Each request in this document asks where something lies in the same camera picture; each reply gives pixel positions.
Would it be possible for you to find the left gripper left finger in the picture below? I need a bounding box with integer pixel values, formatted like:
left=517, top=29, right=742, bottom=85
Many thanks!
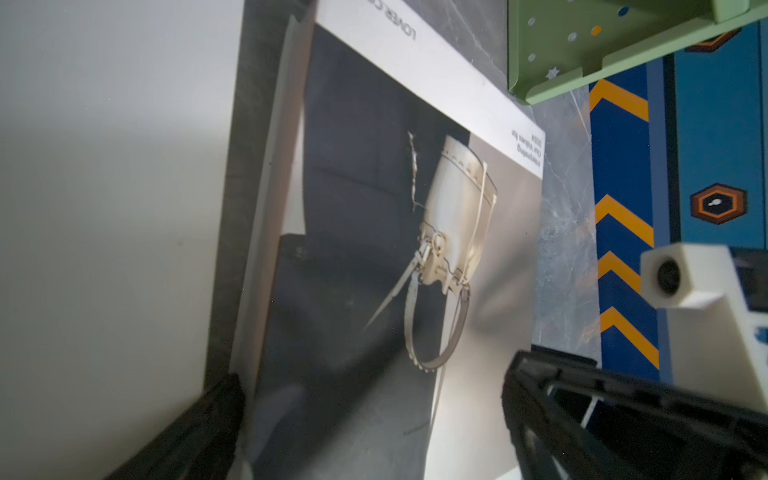
left=108, top=373, right=245, bottom=479

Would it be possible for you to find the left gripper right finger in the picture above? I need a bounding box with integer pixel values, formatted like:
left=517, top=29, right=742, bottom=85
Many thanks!
left=501, top=346, right=767, bottom=479

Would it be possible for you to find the white book with brown pattern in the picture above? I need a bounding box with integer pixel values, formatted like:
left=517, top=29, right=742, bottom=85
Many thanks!
left=1, top=1, right=244, bottom=479

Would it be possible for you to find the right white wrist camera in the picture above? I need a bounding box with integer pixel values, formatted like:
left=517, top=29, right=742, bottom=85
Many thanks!
left=641, top=242, right=767, bottom=412

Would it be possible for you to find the green wooden two-tier shelf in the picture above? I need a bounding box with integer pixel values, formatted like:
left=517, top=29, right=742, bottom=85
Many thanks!
left=507, top=1, right=767, bottom=105

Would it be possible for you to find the LOVER black white book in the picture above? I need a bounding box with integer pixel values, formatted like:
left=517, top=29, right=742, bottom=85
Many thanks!
left=237, top=1, right=545, bottom=479

